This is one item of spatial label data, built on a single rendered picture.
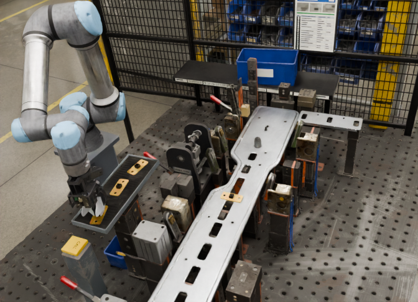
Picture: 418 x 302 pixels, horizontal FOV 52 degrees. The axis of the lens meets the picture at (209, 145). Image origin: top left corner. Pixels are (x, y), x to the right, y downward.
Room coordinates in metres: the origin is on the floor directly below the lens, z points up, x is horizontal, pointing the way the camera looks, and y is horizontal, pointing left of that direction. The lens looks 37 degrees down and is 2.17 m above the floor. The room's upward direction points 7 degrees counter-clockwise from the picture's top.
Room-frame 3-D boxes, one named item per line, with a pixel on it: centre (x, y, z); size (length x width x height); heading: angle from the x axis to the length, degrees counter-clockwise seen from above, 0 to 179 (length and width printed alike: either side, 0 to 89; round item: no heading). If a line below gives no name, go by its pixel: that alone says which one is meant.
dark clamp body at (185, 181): (1.26, 0.13, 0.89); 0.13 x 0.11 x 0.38; 63
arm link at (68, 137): (1.01, 0.40, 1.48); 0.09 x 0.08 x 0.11; 0
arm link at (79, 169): (1.00, 0.39, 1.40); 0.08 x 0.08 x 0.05
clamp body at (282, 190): (1.17, -0.25, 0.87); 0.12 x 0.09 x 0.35; 63
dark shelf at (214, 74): (2.09, -0.29, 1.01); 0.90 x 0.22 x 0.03; 63
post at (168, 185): (1.21, 0.17, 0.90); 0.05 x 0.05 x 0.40; 63
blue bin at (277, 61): (2.06, -0.36, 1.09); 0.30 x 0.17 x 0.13; 70
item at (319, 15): (2.06, -0.61, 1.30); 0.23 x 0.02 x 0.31; 63
